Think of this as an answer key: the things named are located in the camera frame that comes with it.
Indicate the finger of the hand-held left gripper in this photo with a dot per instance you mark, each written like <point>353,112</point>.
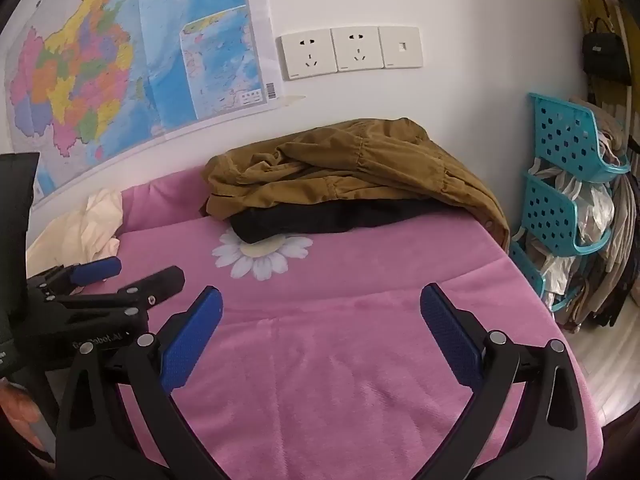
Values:
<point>95,270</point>
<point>160,282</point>

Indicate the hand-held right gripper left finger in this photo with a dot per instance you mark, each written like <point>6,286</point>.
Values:
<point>192,340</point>

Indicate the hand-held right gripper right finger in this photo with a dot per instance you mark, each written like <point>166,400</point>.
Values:
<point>450,340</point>

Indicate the brown jacket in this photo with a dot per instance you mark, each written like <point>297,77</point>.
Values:
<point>350,170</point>

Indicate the person's left hand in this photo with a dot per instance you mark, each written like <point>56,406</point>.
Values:
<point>15,410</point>

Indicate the cream garment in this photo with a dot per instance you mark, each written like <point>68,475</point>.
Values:
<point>95,230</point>

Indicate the pink printed blanket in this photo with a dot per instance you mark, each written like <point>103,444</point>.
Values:
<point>325,335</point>

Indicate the black garment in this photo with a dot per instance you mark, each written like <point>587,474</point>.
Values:
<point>325,220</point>

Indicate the strip of tape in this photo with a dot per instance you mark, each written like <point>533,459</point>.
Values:
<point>295,101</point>

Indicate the turquoise plastic basket rack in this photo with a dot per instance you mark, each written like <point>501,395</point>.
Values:
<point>560,132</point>

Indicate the black handbag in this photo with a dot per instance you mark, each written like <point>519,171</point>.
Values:
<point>602,55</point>

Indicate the colourful wall map poster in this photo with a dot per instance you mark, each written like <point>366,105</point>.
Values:
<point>100,60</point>

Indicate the white wall socket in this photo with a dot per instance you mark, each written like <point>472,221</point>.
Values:
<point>357,49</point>
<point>306,55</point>

